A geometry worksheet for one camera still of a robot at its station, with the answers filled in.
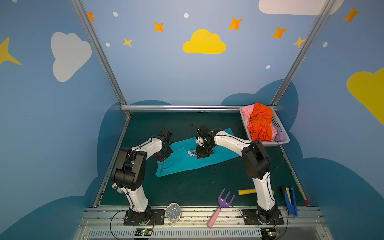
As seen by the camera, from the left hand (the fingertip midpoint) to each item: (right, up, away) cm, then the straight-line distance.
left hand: (169, 156), depth 96 cm
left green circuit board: (-8, -32, -25) cm, 41 cm away
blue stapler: (+69, -18, -14) cm, 73 cm away
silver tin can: (+6, -23, -24) cm, 34 cm away
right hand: (+20, +1, -2) cm, 20 cm away
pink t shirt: (+57, +32, +17) cm, 68 cm away
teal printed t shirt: (+10, 0, 0) cm, 10 cm away
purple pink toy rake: (+32, -22, -17) cm, 43 cm away
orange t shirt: (+62, +21, +5) cm, 66 cm away
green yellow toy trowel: (+47, -17, -15) cm, 52 cm away
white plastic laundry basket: (+76, +27, +12) cm, 82 cm away
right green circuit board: (+53, -33, -25) cm, 67 cm away
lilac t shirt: (+73, +13, 0) cm, 74 cm away
